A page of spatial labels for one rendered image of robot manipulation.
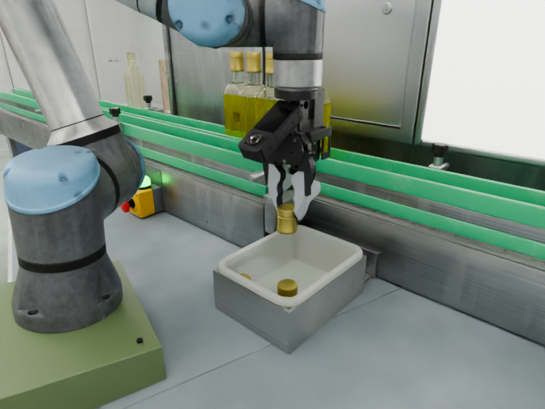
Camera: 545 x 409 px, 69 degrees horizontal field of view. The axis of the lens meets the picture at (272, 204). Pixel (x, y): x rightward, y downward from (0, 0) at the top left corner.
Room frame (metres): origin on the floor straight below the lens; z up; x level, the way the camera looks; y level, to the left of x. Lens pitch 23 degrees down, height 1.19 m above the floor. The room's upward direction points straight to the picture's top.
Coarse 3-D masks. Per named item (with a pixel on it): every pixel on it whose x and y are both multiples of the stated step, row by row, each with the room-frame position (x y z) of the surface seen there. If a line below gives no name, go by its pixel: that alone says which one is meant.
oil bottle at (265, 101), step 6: (264, 90) 0.92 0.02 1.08; (270, 90) 0.91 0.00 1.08; (258, 96) 0.93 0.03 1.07; (264, 96) 0.92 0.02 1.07; (270, 96) 0.91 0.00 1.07; (258, 102) 0.93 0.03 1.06; (264, 102) 0.92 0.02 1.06; (270, 102) 0.91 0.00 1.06; (258, 108) 0.93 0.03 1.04; (264, 108) 0.92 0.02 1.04; (270, 108) 0.91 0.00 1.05; (258, 114) 0.93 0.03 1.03; (258, 120) 0.93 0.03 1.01
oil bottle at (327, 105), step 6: (324, 96) 0.85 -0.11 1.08; (324, 102) 0.84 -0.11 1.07; (330, 102) 0.86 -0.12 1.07; (324, 108) 0.84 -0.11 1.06; (330, 108) 0.86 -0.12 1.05; (324, 114) 0.84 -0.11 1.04; (324, 120) 0.84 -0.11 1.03; (324, 138) 0.85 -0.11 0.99; (324, 144) 0.85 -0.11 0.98; (324, 150) 0.85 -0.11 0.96
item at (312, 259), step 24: (264, 240) 0.66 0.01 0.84; (288, 240) 0.71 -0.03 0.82; (312, 240) 0.70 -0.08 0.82; (336, 240) 0.66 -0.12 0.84; (240, 264) 0.61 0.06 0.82; (264, 264) 0.66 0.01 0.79; (288, 264) 0.69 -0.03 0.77; (312, 264) 0.69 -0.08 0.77; (336, 264) 0.66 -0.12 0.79; (264, 288) 0.51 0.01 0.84; (312, 288) 0.51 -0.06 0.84
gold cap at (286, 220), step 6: (282, 204) 0.63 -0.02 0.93; (288, 204) 0.63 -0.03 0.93; (282, 210) 0.60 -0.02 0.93; (288, 210) 0.60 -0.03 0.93; (282, 216) 0.60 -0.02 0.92; (288, 216) 0.60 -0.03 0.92; (294, 216) 0.61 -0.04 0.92; (282, 222) 0.60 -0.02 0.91; (288, 222) 0.60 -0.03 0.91; (294, 222) 0.61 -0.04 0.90; (282, 228) 0.60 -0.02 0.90; (288, 228) 0.60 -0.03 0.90; (294, 228) 0.61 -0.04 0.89; (288, 234) 0.60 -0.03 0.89
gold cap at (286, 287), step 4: (284, 280) 0.57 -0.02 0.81; (288, 280) 0.57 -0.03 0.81; (292, 280) 0.57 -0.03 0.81; (280, 284) 0.56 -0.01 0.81; (284, 284) 0.56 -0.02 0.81; (288, 284) 0.56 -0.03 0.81; (292, 284) 0.56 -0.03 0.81; (296, 284) 0.56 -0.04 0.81; (280, 288) 0.55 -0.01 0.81; (284, 288) 0.55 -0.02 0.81; (288, 288) 0.55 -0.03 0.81; (292, 288) 0.55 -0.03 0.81; (296, 288) 0.55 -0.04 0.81; (280, 292) 0.55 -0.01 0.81; (284, 292) 0.54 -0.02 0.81; (288, 292) 0.54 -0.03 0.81; (292, 292) 0.54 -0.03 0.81; (296, 292) 0.55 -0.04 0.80; (292, 296) 0.55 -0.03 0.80
